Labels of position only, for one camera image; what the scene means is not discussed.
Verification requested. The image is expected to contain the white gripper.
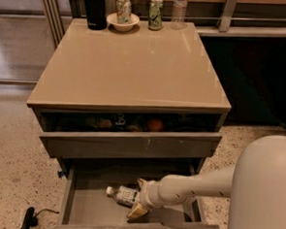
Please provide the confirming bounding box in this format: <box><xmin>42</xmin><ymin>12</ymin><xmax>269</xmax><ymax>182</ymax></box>
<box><xmin>127</xmin><ymin>179</ymin><xmax>159</xmax><ymax>220</ymax></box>

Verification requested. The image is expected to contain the blue plastic bottle white cap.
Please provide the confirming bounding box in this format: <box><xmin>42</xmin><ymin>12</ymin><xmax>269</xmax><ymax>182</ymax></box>
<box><xmin>106</xmin><ymin>186</ymin><xmax>139</xmax><ymax>207</ymax></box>

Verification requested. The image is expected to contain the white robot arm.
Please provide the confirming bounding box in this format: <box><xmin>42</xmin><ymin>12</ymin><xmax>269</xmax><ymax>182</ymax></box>
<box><xmin>127</xmin><ymin>135</ymin><xmax>286</xmax><ymax>229</ymax></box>

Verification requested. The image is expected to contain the grey open middle drawer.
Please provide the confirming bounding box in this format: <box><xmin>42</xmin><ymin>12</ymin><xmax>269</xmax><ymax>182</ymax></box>
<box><xmin>50</xmin><ymin>158</ymin><xmax>220</xmax><ymax>229</ymax></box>

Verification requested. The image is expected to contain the orange fruit in drawer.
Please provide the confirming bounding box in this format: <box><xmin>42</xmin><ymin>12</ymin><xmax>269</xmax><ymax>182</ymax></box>
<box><xmin>147</xmin><ymin>118</ymin><xmax>165</xmax><ymax>132</ymax></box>

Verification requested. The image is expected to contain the grey top drawer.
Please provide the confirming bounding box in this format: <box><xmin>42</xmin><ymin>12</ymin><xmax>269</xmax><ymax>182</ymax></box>
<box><xmin>38</xmin><ymin>104</ymin><xmax>225</xmax><ymax>169</ymax></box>

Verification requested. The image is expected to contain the grey drawer cabinet beige top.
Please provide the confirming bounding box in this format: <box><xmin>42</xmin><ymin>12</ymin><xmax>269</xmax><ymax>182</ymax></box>
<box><xmin>18</xmin><ymin>13</ymin><xmax>238</xmax><ymax>229</ymax></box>

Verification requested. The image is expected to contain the clear plastic water bottle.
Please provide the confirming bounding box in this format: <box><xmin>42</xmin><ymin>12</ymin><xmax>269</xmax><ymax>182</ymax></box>
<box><xmin>171</xmin><ymin>0</ymin><xmax>189</xmax><ymax>30</ymax></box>

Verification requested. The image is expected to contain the green drink can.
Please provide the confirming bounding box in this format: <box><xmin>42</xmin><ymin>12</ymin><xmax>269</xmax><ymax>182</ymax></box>
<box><xmin>148</xmin><ymin>0</ymin><xmax>164</xmax><ymax>31</ymax></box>

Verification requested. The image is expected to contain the white ceramic bowl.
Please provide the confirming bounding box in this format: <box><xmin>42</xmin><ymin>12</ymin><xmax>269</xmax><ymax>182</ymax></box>
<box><xmin>106</xmin><ymin>14</ymin><xmax>140</xmax><ymax>32</ymax></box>

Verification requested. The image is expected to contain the green can in bowl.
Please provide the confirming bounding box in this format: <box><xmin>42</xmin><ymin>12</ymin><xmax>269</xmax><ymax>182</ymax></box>
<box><xmin>116</xmin><ymin>0</ymin><xmax>132</xmax><ymax>23</ymax></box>

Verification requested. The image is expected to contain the black insulated flask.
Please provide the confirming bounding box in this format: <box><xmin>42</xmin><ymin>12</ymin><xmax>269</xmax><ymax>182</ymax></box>
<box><xmin>83</xmin><ymin>0</ymin><xmax>107</xmax><ymax>30</ymax></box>

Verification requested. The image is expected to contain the metal railing post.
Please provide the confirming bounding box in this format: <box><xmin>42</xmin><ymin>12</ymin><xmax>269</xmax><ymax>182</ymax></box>
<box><xmin>216</xmin><ymin>0</ymin><xmax>238</xmax><ymax>33</ymax></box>

